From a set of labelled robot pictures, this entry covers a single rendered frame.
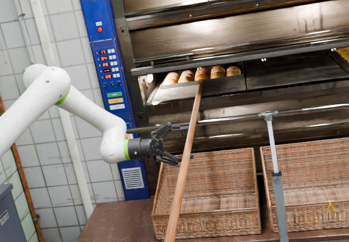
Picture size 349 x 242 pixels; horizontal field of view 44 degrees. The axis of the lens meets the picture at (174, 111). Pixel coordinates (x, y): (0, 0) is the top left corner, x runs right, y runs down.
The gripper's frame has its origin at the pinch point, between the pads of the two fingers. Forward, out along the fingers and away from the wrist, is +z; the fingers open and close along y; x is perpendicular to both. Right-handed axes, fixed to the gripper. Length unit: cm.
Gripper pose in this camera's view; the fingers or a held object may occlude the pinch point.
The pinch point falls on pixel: (188, 142)
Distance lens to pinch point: 190.2
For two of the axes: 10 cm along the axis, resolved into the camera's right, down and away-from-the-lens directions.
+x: -1.1, 3.2, -9.4
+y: 1.7, 9.4, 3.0
